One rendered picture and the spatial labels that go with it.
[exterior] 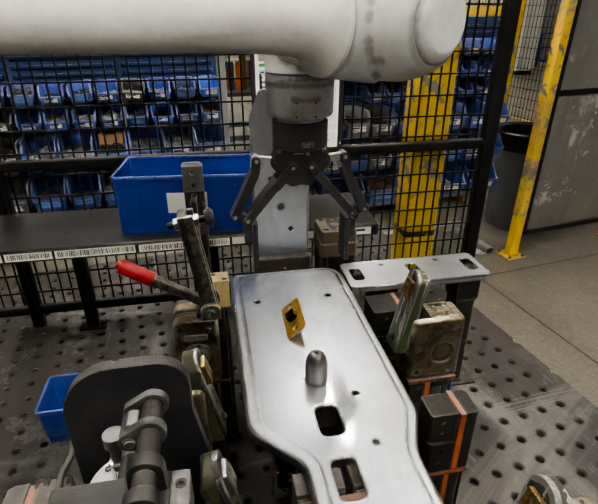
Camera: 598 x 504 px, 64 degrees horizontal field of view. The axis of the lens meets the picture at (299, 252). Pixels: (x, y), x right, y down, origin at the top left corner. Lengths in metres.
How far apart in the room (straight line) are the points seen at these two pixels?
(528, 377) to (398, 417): 0.67
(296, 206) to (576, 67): 2.56
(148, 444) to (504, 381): 0.97
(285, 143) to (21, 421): 0.84
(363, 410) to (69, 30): 0.53
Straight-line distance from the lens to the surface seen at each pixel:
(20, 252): 1.13
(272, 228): 0.99
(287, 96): 0.62
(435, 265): 1.02
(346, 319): 0.82
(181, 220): 0.67
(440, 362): 0.82
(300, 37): 0.45
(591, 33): 3.36
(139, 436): 0.40
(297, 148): 0.63
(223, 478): 0.48
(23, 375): 1.33
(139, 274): 0.72
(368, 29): 0.46
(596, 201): 3.91
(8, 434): 1.19
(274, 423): 0.64
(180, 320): 0.75
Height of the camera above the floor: 1.46
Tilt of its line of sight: 27 degrees down
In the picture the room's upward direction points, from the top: straight up
